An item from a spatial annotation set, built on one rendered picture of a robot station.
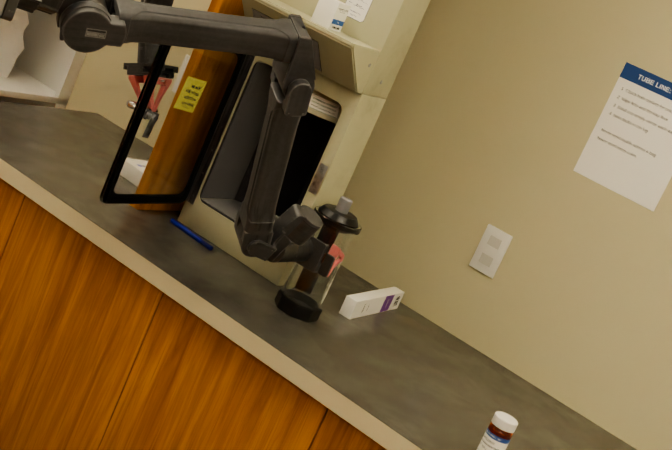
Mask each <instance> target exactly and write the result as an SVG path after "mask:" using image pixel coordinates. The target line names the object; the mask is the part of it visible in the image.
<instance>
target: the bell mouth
mask: <svg viewBox="0 0 672 450"><path fill-rule="evenodd" d="M341 110H342V109H341V105H340V104H339V103H338V102H337V101H335V100H333V99H331V98H329V97H328V96H326V95H324V94H322V93H320V92H318V91H316V90H315V89H314V90H313V92H312V96H311V99H310V103H309V107H308V111H307V112H309V113H311V114H313V115H315V116H318V117H320V118H322V119H325V120H327V121H330V122H333V123H335V124H337V121H338V119H339V117H340V114H341Z"/></svg>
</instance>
